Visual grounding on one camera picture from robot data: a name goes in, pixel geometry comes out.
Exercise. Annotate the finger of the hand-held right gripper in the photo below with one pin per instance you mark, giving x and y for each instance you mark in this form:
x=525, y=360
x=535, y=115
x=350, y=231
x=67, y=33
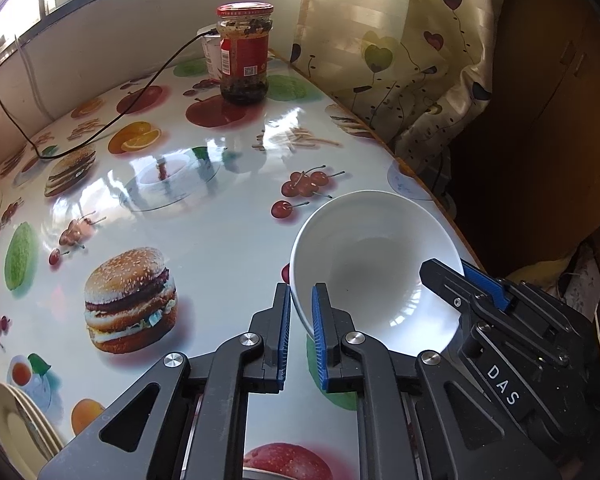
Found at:
x=487, y=285
x=442, y=280

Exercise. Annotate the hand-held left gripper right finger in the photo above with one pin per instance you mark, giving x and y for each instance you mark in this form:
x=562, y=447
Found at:
x=319, y=340

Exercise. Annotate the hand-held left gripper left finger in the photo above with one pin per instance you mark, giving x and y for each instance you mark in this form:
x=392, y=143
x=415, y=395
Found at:
x=281, y=335

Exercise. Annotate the white bowl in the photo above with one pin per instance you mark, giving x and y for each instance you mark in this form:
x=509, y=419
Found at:
x=370, y=240

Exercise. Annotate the cream plate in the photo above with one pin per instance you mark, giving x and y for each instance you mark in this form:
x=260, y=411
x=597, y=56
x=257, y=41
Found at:
x=44, y=437
x=10, y=425
x=56, y=439

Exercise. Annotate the pale crumpled cloth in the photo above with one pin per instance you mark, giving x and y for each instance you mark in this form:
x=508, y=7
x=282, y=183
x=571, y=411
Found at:
x=560, y=272

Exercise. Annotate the printed food tablecloth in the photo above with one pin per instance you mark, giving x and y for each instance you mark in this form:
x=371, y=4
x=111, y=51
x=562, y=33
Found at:
x=205, y=240

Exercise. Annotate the brown wooden cabinet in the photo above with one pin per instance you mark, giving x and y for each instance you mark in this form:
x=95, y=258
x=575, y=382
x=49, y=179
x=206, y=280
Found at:
x=555, y=110

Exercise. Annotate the heart print curtain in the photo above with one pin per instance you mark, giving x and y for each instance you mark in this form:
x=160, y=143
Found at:
x=405, y=60

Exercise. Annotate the red lidded glass jar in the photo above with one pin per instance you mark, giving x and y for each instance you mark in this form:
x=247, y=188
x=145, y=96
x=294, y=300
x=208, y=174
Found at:
x=245, y=55

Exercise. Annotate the window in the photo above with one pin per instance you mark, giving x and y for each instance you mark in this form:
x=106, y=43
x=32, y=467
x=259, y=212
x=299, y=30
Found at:
x=10, y=25

